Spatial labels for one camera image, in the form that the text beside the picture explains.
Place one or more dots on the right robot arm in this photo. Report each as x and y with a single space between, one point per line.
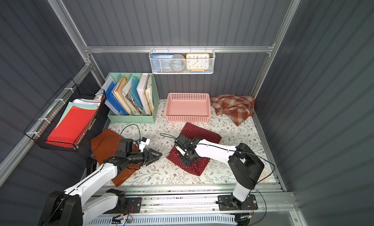
244 164

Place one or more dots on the red polka dot skirt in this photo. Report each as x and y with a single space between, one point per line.
191 131

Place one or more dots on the rust brown skirt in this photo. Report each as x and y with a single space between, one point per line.
104 146

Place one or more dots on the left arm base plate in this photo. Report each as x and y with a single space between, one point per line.
125 206

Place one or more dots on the grey tape roll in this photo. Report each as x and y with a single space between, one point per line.
177 63

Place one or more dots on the yellow alarm clock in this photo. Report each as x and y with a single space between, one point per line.
197 62

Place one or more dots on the blue folder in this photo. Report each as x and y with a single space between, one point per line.
111 100

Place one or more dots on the pink plastic basket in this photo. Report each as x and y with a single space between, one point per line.
188 107

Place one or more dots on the green file organizer box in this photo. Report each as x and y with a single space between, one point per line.
137 119

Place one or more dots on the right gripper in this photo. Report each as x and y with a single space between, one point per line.
186 148

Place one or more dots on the blue box in basket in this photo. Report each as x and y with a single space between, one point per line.
160 62

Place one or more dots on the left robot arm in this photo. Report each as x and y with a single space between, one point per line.
73 206

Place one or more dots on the red plaid skirt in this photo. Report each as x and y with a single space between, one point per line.
238 108

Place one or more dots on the white wire wall basket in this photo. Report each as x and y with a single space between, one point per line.
184 51

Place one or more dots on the white binder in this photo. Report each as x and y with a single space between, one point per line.
141 87

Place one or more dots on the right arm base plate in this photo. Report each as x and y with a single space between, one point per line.
228 203

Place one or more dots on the black wire wall basket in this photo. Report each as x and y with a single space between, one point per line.
72 95

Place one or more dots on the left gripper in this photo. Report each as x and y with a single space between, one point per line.
147 156

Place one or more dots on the floral table mat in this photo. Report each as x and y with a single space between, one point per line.
165 172

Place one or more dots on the red paper stack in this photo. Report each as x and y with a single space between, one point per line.
71 126

